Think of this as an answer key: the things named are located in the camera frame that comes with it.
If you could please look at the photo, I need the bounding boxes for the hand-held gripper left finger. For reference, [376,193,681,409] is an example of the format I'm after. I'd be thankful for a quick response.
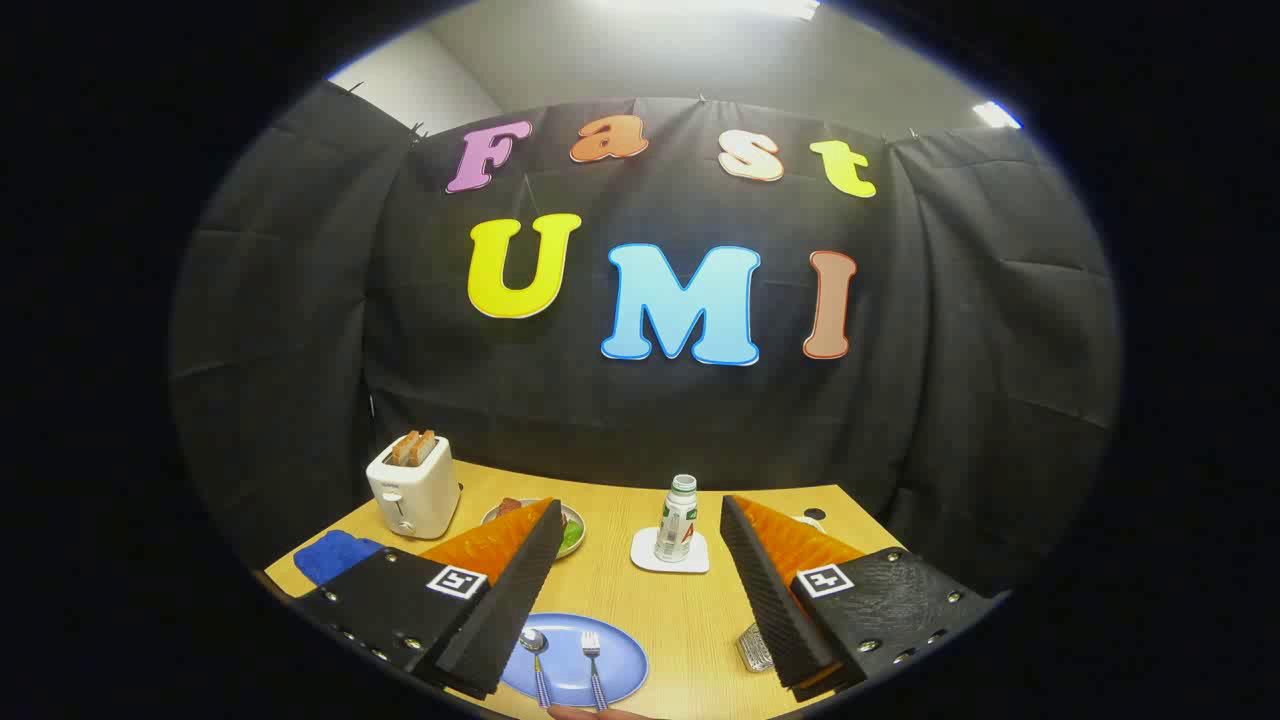
[288,497,567,701]

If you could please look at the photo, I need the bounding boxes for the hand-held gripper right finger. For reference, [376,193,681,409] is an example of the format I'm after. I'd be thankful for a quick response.
[719,494,1009,703]

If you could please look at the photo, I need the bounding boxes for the checkered-handle metal spoon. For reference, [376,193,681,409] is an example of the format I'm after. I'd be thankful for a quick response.
[519,628,554,709]

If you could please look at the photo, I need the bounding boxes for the checkered-handle metal fork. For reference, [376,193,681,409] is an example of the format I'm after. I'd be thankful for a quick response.
[581,631,609,713]

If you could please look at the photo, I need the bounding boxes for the grey food plate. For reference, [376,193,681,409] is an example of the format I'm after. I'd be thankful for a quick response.
[481,498,587,559]

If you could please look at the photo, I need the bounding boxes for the white green-capped bottle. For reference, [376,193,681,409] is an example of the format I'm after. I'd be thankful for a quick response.
[654,475,700,564]

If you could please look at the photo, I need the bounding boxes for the blue round plate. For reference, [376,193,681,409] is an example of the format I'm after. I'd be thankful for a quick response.
[500,612,649,707]

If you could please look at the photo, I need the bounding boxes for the white square coaster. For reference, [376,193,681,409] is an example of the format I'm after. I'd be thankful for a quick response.
[630,527,711,575]

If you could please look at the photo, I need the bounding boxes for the white toaster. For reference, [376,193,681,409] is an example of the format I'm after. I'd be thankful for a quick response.
[366,437,462,541]

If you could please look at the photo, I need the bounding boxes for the blue folded cloth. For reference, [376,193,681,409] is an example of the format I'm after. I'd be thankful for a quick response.
[293,530,384,587]

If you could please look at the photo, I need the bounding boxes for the metal wire rack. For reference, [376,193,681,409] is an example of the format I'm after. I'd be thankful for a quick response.
[737,622,776,673]

